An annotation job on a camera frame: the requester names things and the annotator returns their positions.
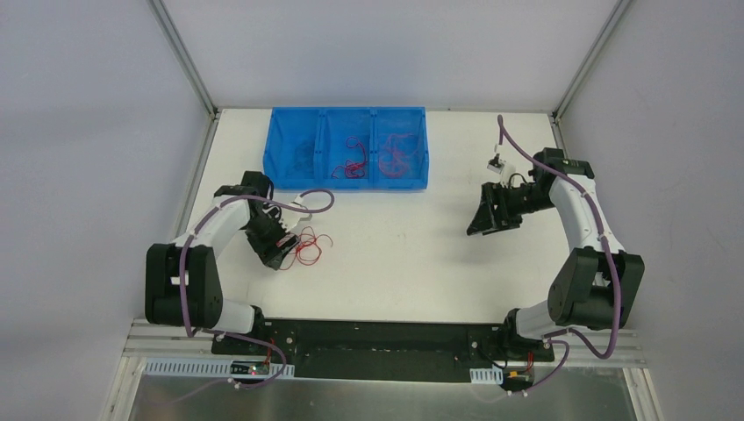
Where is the red blue wire bundle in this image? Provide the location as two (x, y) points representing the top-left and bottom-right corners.
(278, 226), (334, 271)

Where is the dark red wire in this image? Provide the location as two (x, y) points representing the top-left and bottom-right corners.
(331, 136), (369, 180)

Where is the pink red wire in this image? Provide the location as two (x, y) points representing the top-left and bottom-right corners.
(378, 131), (422, 180)

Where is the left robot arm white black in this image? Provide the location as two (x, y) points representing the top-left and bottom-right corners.
(145, 171), (298, 355)

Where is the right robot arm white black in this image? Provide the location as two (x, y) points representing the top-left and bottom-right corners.
(467, 148), (645, 360)

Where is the blue three-compartment plastic bin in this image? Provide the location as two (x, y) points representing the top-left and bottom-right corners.
(262, 107), (430, 190)

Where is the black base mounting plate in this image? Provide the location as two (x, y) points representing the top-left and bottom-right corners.
(211, 318), (554, 383)

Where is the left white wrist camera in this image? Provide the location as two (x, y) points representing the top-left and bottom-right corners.
(280, 196), (312, 231)

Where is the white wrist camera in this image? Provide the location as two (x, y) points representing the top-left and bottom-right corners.
(487, 153), (516, 180)
(280, 196), (312, 231)

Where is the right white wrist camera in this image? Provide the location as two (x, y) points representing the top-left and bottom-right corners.
(487, 153), (516, 180)

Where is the right white slotted cable duct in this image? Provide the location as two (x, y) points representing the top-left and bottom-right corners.
(469, 367), (504, 385)

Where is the white slotted cable duct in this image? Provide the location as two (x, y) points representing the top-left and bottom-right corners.
(469, 367), (504, 385)
(143, 358), (295, 381)

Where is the left white slotted cable duct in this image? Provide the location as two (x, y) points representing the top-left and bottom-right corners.
(143, 358), (295, 381)

